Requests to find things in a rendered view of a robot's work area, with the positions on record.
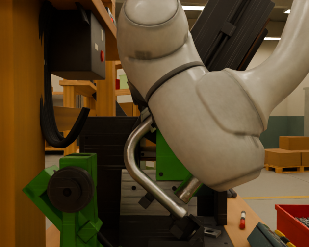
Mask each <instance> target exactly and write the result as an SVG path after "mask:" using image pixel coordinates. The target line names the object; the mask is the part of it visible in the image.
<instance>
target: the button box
mask: <svg viewBox="0 0 309 247"><path fill-rule="evenodd" d="M268 229H269V228H267V227H266V226H264V225H263V223H261V222H259V223H258V224H257V226H256V227H255V228H254V229H253V231H252V232H251V234H250V235H249V236H248V238H247V240H248V242H249V243H250V245H251V246H252V247H285V246H283V245H282V244H281V243H280V242H282V243H283V244H285V245H286V247H289V246H288V245H287V243H286V242H285V241H284V240H282V239H281V237H280V236H279V235H278V234H277V233H275V232H274V231H272V230H271V229H269V230H271V231H272V232H274V234H275V236H277V237H278V238H279V239H280V240H278V239H277V238H276V237H274V234H273V233H271V232H270V231H269V230H268Z"/></svg>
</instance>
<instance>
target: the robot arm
mask: <svg viewBox="0 0 309 247"><path fill-rule="evenodd" d="M188 29H189V27H188V21H187V18H186V15H185V12H184V9H183V7H182V5H181V3H180V1H179V0H125V2H124V3H123V6H122V8H121V11H120V14H119V18H118V23H117V32H116V38H117V49H118V54H119V58H120V62H121V65H122V68H123V70H124V72H125V73H126V76H127V80H128V81H127V84H128V86H129V89H130V92H131V96H132V100H133V104H134V105H138V110H139V111H140V113H141V122H143V121H144V120H145V119H146V118H147V117H148V116H149V115H150V114H151V116H152V121H151V122H150V128H151V133H153V132H154V131H155V130H156V129H159V130H160V132H161V134H162V136H163V137H164V139H165V141H166V142H167V144H168V145H169V147H170V148H171V150H172V151H173V153H174V154H175V156H176V157H177V158H178V159H179V160H180V161H181V163H182V164H183V165H184V166H185V167H186V168H187V169H188V171H189V172H190V173H191V174H192V175H193V176H194V177H195V178H197V179H198V180H199V181H200V182H202V183H203V184H205V185H206V186H208V187H210V188H212V189H214V190H216V191H219V192H222V191H225V190H228V189H231V188H234V187H236V186H239V185H241V184H244V183H247V182H249V181H251V180H254V179H256V178H258V177H259V175H260V173H261V169H263V167H264V159H265V149H264V146H263V145H262V143H261V141H260V140H259V137H260V134H261V133H262V132H264V131H265V130H266V129H267V125H268V119H269V116H270V114H271V112H272V111H273V109H274V108H275V107H276V106H277V105H278V104H280V103H281V102H282V101H283V100H284V99H285V98H286V97H287V96H289V95H290V94H291V93H292V92H293V91H294V90H295V89H296V88H297V87H298V85H299V84H300V83H301V82H302V81H303V80H304V78H305V77H306V76H307V74H308V73H309V0H294V1H293V4H292V7H291V10H290V13H289V15H288V18H287V21H286V24H285V26H284V29H283V32H282V35H281V38H280V40H279V42H278V44H277V46H276V48H275V50H274V51H273V52H272V54H271V55H270V56H269V57H268V58H267V59H266V60H265V61H264V62H262V63H261V64H260V65H258V66H256V67H254V68H252V69H249V70H245V71H237V70H232V69H229V68H225V69H223V70H221V71H212V72H209V71H208V69H207V68H206V67H205V65H204V64H203V62H202V60H201V58H200V56H199V54H198V52H197V50H196V47H195V45H194V42H193V39H192V35H191V33H190V32H189V30H188Z"/></svg>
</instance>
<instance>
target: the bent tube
mask: <svg viewBox="0 0 309 247"><path fill-rule="evenodd" d="M151 121H152V116H151V114H150V115H149V116H148V117H147V118H146V119H145V120H144V121H143V122H142V123H141V124H140V125H139V126H138V127H137V128H136V129H135V130H134V131H133V132H132V133H131V134H130V135H129V137H128V139H127V141H126V143H125V147H124V163H125V166H126V169H127V171H128V173H129V174H130V176H131V177H132V178H133V179H134V180H135V181H136V182H137V183H138V184H140V185H141V186H142V187H143V188H144V189H145V190H146V191H147V192H148V193H149V194H150V195H151V196H153V197H154V198H155V199H156V200H157V201H158V202H159V203H160V204H161V205H162V206H163V207H165V208H166V209H167V210H168V211H169V212H170V213H171V214H172V215H173V216H174V217H175V218H176V219H178V220H179V221H180V220H181V219H182V218H183V216H184V215H185V214H186V212H187V211H186V210H185V209H184V208H183V207H181V206H180V205H179V204H178V203H177V202H176V201H175V200H174V199H173V198H171V197H170V196H169V195H168V194H167V193H166V192H165V191H164V190H163V189H161V188H160V187H159V186H158V185H157V184H156V183H155V182H154V181H153V180H152V179H150V178H149V177H148V176H147V175H146V174H145V173H144V172H143V171H142V170H141V169H140V168H139V167H138V165H137V163H136V160H135V149H136V146H137V144H138V142H139V141H140V139H141V138H142V137H143V136H144V135H145V134H147V133H148V132H149V131H150V130H151V128H150V122H151Z"/></svg>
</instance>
